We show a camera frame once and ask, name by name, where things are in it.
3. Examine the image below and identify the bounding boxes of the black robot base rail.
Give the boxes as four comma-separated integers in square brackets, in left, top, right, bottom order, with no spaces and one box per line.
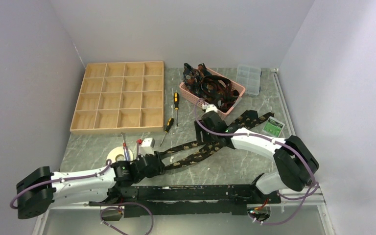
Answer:
[89,184,281,218]

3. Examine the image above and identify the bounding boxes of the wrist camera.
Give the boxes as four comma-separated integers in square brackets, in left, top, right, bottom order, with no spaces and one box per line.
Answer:
[137,138,155,157]
[202,102,218,113]

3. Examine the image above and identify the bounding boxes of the black gold patterned tie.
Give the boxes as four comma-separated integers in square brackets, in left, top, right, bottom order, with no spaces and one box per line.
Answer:
[159,110,275,171]

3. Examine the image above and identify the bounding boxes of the green screw bit box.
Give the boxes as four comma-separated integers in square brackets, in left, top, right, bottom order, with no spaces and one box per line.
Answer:
[262,117,286,138]

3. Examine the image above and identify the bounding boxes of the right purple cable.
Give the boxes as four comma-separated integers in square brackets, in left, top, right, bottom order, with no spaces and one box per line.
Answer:
[193,98,320,226]

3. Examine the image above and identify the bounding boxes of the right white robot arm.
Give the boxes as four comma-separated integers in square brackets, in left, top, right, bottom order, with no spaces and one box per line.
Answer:
[194,110,319,203]

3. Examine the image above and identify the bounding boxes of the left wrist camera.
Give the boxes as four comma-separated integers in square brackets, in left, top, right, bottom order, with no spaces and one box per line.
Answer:
[137,138,155,157]

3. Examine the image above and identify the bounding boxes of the upper black yellow screwdriver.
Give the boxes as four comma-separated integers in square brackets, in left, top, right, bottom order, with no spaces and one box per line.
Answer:
[173,92,180,126]

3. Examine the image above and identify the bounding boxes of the lower black yellow screwdriver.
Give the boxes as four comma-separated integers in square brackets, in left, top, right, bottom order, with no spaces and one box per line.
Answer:
[160,117,174,146]

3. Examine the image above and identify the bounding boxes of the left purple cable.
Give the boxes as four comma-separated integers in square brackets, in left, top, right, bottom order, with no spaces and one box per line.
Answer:
[9,141,155,235]

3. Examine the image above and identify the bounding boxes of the purple cable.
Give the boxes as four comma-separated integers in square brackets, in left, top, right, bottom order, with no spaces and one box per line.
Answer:
[9,141,155,235]
[193,98,320,226]

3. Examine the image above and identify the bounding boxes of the clear plastic organizer box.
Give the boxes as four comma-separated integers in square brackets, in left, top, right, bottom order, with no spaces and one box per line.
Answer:
[235,64,262,95]

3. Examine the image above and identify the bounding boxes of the blue red small screwdriver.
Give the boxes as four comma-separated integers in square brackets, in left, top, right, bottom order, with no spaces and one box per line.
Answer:
[121,132,132,162]

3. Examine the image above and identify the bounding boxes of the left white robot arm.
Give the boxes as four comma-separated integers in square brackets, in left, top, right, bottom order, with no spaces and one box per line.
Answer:
[10,151,165,219]

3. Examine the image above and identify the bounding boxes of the pile of patterned ties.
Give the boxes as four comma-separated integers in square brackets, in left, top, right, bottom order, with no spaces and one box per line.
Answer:
[183,63,239,112]

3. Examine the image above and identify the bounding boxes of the black yellow screwdriver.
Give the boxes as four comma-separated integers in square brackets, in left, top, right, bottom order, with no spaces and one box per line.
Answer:
[173,92,180,126]
[160,117,174,146]

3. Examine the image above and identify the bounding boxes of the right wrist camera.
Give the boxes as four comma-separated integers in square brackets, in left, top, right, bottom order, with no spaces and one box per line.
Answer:
[202,102,218,113]

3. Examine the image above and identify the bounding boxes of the white tape roll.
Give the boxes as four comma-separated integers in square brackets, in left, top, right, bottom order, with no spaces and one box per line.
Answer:
[106,147,135,163]

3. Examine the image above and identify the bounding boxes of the pink plastic basket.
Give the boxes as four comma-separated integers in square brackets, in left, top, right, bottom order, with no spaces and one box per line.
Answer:
[179,63,245,118]

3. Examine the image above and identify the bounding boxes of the wooden compartment tray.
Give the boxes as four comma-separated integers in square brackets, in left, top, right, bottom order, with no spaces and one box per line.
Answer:
[70,61,165,135]

